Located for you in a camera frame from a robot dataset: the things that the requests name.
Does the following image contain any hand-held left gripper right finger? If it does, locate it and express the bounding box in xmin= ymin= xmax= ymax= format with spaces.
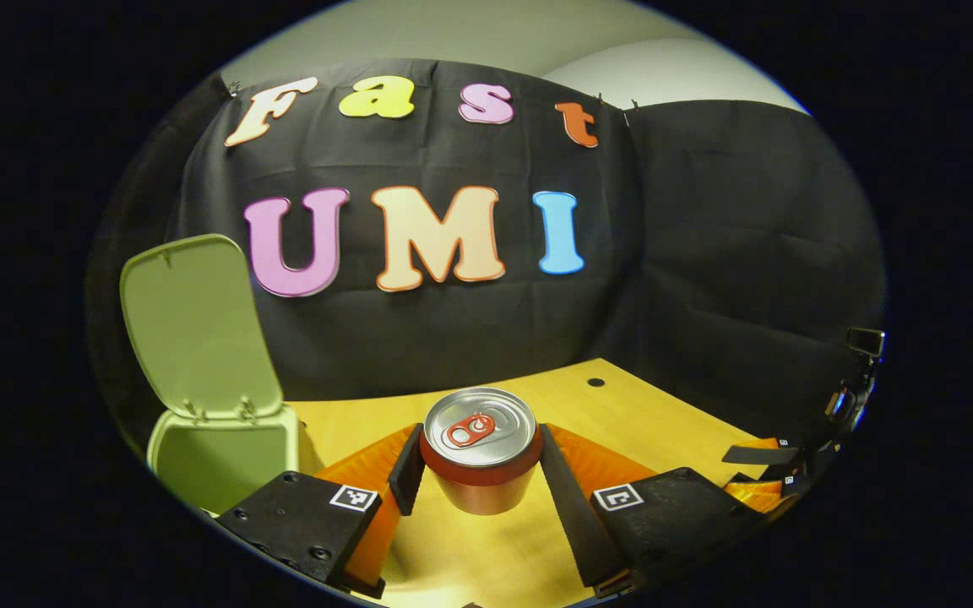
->
xmin=537 ymin=422 xmax=770 ymax=602

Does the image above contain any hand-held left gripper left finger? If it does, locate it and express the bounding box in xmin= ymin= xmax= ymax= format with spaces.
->
xmin=216 ymin=422 xmax=427 ymax=600

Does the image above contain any red pop can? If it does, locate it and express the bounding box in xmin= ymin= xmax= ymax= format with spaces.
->
xmin=419 ymin=386 xmax=545 ymax=516

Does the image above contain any green desktop garbage bin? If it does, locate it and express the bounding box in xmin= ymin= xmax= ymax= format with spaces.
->
xmin=119 ymin=234 xmax=302 ymax=516

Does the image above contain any wooden desktop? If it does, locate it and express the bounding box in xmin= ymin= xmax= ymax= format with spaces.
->
xmin=284 ymin=358 xmax=783 ymax=608

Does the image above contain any black backdrop cloth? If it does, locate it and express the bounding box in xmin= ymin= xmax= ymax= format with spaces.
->
xmin=85 ymin=57 xmax=887 ymax=448

